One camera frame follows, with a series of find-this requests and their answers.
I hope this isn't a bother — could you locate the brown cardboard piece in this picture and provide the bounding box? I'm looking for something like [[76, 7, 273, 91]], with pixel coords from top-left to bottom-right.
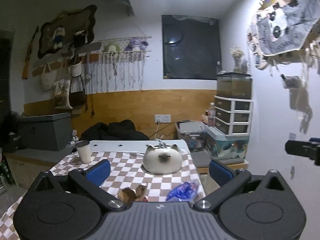
[[117, 184, 148, 203]]

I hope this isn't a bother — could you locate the grey mat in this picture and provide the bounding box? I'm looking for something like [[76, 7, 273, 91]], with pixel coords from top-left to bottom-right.
[[191, 151, 247, 168]]

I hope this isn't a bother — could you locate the green plush toy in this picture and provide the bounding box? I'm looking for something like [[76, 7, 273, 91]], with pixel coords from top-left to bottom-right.
[[103, 42, 122, 53]]

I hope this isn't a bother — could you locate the white bucket bag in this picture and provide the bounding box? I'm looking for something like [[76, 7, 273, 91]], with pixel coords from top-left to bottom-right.
[[69, 55, 83, 78]]

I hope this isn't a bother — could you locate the panda print banner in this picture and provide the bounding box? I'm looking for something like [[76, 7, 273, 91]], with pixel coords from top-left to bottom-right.
[[250, 0, 320, 57]]

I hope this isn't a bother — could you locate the vase of dried flowers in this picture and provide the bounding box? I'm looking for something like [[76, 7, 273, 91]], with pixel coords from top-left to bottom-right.
[[230, 46, 245, 73]]

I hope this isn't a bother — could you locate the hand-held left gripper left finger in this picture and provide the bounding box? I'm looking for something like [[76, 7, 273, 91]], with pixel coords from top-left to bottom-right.
[[25, 159, 127, 211]]

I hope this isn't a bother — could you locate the dark blue plastic wrapper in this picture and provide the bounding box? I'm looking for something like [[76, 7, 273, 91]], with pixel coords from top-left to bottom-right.
[[166, 181, 200, 202]]

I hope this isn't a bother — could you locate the grey storage box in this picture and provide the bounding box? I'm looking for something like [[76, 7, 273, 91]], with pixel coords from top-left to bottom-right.
[[18, 112, 73, 152]]

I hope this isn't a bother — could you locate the dark window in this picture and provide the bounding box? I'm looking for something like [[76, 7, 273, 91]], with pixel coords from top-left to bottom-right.
[[161, 14, 223, 80]]

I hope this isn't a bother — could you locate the cream low cabinet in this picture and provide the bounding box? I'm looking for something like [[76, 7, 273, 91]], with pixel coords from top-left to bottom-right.
[[2, 147, 75, 188]]

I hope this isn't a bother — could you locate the white wall socket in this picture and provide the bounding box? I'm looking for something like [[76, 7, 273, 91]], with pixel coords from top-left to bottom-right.
[[154, 114, 172, 123]]

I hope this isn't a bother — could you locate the white cup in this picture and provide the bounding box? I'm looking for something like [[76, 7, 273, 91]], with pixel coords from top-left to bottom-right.
[[75, 140, 92, 163]]

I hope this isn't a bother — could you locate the brown white checkered tablecloth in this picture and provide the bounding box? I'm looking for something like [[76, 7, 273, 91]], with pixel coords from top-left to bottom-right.
[[0, 151, 207, 240]]

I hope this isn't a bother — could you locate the small metal ornament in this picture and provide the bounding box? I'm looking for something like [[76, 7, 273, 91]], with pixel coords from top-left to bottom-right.
[[154, 135, 167, 148]]

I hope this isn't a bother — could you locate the white drawer unit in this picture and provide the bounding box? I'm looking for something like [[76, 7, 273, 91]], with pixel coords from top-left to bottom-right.
[[214, 95, 253, 135]]

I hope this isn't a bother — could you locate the plastic bottle red label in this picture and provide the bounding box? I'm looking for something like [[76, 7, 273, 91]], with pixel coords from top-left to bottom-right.
[[207, 102, 216, 127]]

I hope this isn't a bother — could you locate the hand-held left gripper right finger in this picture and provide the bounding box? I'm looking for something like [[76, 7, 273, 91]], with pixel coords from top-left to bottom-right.
[[193, 159, 294, 211]]

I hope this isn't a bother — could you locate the beige cable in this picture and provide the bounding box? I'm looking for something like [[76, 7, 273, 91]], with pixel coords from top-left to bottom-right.
[[149, 123, 160, 140]]

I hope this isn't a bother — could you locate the cream cabinet wooden top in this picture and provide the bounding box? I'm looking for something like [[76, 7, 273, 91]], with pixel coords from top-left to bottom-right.
[[197, 162, 249, 188]]

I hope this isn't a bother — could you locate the dark tote bag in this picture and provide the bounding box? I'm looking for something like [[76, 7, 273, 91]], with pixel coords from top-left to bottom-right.
[[69, 75, 87, 107]]

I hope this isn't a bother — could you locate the small dark hanging pouch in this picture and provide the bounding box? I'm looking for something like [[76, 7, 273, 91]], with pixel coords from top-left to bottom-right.
[[280, 74, 300, 89]]

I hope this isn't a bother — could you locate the white cat-shaped ceramic dome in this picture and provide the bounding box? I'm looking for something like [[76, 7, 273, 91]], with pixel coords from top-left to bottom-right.
[[142, 144, 182, 174]]

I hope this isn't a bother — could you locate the dark wavy wall board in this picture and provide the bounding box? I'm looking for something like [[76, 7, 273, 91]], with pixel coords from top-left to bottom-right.
[[37, 4, 97, 60]]

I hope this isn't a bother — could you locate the white mesh bag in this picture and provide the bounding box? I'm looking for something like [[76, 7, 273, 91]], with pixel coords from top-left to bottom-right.
[[41, 64, 57, 92]]

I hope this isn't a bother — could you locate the white macrame wall net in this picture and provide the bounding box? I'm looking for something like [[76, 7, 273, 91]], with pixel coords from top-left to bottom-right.
[[99, 36, 152, 92]]

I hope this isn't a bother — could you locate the glass fish tank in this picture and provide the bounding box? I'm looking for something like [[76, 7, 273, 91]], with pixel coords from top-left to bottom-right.
[[216, 72, 252, 100]]

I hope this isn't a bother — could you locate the black cloth bundle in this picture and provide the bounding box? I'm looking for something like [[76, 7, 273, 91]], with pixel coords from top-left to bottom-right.
[[79, 120, 150, 141]]

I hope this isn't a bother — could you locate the printed canvas tote bag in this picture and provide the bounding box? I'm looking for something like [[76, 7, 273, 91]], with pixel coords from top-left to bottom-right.
[[54, 60, 73, 110]]

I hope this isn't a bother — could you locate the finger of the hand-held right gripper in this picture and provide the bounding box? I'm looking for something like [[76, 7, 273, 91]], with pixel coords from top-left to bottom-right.
[[285, 140, 314, 159], [309, 137, 320, 167]]

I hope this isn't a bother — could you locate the clear lidded storage box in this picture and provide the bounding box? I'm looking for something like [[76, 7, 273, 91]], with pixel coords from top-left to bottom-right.
[[175, 121, 207, 152]]

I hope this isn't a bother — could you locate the purple plush toy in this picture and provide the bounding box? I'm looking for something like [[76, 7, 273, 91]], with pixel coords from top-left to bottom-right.
[[124, 37, 148, 52]]

